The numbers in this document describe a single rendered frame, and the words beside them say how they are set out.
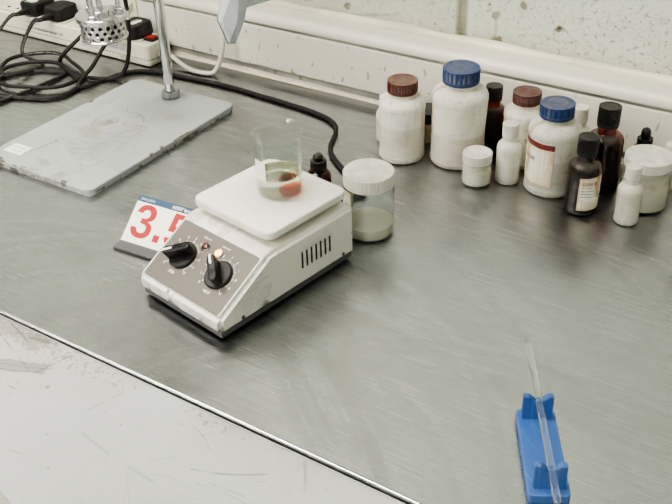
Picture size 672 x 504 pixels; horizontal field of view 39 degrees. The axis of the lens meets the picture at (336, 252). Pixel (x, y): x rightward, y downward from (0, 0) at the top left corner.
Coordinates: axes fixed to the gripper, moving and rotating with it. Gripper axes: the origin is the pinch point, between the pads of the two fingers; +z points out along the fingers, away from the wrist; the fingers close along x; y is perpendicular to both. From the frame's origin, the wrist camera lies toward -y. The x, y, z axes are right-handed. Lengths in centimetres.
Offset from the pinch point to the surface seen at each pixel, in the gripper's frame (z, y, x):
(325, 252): 20.7, 19.2, -13.5
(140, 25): 27, 44, 52
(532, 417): 16.3, 14.8, -42.7
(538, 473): 16, 8, -47
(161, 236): 29.7, 12.5, 3.2
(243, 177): 19.0, 16.6, -1.3
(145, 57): 31, 43, 49
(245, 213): 19.0, 11.8, -7.3
